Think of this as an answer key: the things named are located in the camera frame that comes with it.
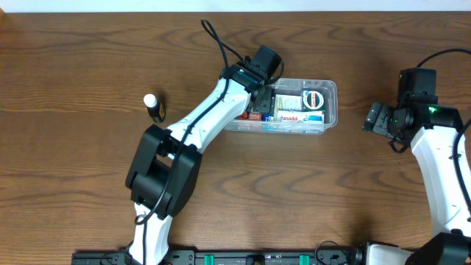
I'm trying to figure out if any small white-capped dark bottle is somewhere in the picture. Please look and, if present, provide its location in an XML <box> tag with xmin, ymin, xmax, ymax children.
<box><xmin>143</xmin><ymin>93</ymin><xmax>166</xmax><ymax>123</ymax></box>

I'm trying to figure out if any black mounting rail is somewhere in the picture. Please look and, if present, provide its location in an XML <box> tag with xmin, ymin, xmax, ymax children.
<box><xmin>71</xmin><ymin>247</ymin><xmax>366</xmax><ymax>265</ymax></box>

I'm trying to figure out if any white Panadol box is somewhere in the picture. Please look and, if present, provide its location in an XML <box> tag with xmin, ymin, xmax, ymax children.
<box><xmin>275</xmin><ymin>110</ymin><xmax>324</xmax><ymax>124</ymax></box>

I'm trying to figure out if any red orange small box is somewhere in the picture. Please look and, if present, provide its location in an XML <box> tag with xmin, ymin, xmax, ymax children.
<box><xmin>236</xmin><ymin>112</ymin><xmax>263</xmax><ymax>121</ymax></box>

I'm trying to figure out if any clear plastic container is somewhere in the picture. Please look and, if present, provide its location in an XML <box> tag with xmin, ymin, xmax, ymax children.
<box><xmin>225</xmin><ymin>78</ymin><xmax>338</xmax><ymax>135</ymax></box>

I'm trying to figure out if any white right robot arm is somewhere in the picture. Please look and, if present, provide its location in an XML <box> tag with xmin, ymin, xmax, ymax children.
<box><xmin>362</xmin><ymin>67</ymin><xmax>470</xmax><ymax>265</ymax></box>

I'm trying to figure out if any blue Kool Fever box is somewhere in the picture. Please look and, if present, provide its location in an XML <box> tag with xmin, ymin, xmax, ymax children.
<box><xmin>262</xmin><ymin>94</ymin><xmax>325</xmax><ymax>134</ymax></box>

